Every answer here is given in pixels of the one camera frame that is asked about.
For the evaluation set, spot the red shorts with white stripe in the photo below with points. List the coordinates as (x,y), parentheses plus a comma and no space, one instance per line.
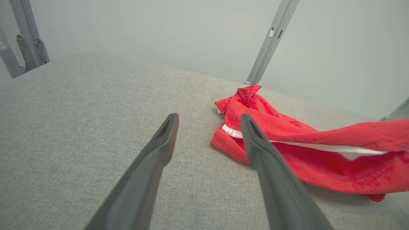
(335,172)

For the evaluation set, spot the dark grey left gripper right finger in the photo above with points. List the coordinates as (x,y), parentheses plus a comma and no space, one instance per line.
(281,191)

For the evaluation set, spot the plain grey partition post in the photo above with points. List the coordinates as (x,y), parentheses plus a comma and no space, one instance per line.
(397,113)

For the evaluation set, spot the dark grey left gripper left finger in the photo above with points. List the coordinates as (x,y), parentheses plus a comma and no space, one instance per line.
(140,191)

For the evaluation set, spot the grey slotted partition post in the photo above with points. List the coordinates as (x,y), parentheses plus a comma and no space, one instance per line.
(271,41)

